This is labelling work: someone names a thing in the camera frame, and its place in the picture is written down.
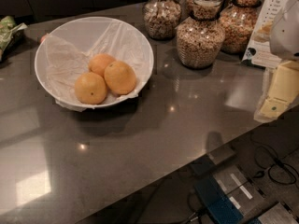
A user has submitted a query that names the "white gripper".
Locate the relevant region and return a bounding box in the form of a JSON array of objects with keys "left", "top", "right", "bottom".
[{"left": 254, "top": 0, "right": 299, "bottom": 123}]

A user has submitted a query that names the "orange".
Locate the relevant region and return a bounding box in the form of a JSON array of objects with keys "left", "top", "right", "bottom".
[
  {"left": 104, "top": 61, "right": 136, "bottom": 95},
  {"left": 75, "top": 72, "right": 107, "bottom": 105},
  {"left": 88, "top": 53, "right": 116, "bottom": 77}
]

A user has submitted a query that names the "white round bowl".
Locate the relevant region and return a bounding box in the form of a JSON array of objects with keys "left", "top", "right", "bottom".
[{"left": 34, "top": 16, "right": 155, "bottom": 109}]

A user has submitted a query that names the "white paper bowl liner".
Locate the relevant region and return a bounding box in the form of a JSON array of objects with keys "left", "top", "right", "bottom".
[{"left": 43, "top": 20, "right": 147, "bottom": 113}]

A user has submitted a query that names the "allergen information card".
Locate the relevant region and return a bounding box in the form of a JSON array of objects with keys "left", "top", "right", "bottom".
[{"left": 242, "top": 0, "right": 298, "bottom": 68}]

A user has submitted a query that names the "right glass cereal jar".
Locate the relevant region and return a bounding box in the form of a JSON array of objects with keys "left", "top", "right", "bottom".
[{"left": 219, "top": 0, "right": 262, "bottom": 54}]

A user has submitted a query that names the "middle glass cereal jar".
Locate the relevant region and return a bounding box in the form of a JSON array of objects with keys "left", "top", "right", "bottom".
[{"left": 176, "top": 0, "right": 225, "bottom": 69}]

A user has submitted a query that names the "blue equipment box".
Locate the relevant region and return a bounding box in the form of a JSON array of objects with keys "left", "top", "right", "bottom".
[{"left": 194, "top": 176, "right": 243, "bottom": 224}]

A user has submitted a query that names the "left glass cereal jar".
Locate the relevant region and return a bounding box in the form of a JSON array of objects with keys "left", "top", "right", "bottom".
[{"left": 143, "top": 0, "right": 182, "bottom": 40}]

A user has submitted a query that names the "green snack packet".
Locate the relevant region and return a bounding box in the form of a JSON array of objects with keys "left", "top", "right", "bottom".
[{"left": 0, "top": 16, "right": 27, "bottom": 61}]

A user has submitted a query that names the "black floor cable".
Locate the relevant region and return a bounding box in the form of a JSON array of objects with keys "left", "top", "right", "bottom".
[{"left": 250, "top": 131, "right": 299, "bottom": 186}]

